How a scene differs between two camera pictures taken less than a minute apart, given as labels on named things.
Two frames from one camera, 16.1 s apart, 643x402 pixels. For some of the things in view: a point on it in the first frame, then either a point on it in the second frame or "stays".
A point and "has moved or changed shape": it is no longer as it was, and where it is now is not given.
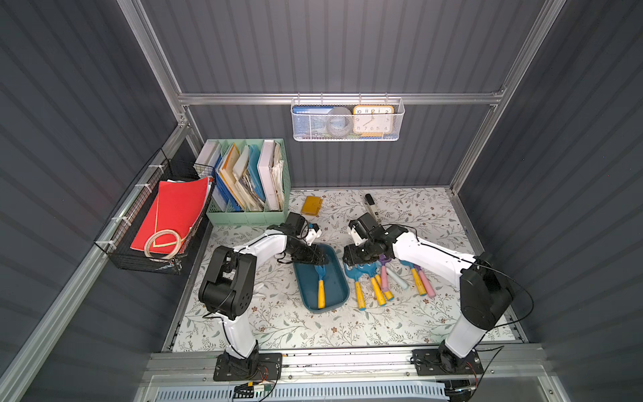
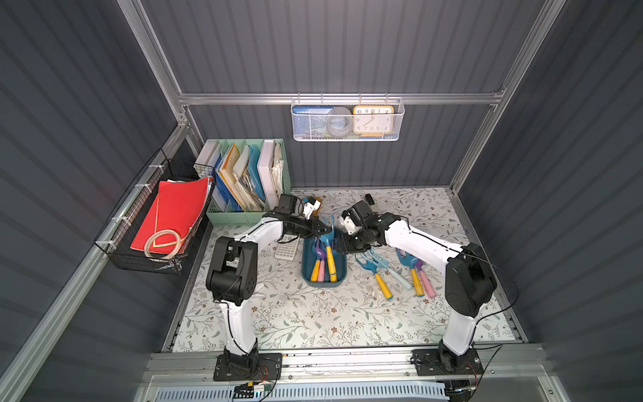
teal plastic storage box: [336, 286] has moved or changed shape
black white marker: [371, 207] stays
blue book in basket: [311, 121] stays
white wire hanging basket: [347, 119] stays
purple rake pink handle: [383, 273] -> [321, 253]
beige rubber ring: [164, 231] stays
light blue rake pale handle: [399, 280] stays
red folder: [176, 208] stays
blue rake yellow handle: [355, 272] -> [373, 268]
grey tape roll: [339, 121] stays
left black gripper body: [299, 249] -> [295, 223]
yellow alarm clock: [373, 121] stays
